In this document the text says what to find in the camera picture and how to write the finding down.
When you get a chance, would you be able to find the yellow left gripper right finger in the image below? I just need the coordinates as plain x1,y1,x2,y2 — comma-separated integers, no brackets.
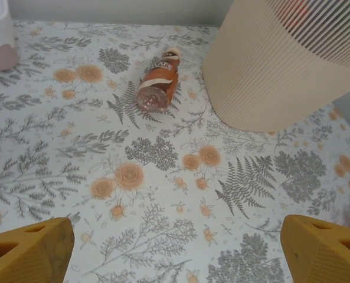
281,214,350,283

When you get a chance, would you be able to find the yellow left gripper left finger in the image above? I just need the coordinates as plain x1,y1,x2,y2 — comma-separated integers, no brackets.
0,217,75,283

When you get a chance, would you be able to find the beige ribbed waste bin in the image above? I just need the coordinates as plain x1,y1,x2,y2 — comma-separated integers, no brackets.
202,0,350,133

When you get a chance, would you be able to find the floral table mat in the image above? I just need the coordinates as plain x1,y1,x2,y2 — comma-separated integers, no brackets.
0,19,350,283

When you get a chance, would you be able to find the brown coffee bottle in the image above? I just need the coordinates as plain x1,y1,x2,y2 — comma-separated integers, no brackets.
136,48,183,114

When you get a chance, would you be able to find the white pink tissue box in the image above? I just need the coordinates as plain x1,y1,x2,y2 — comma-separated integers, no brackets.
0,0,19,71

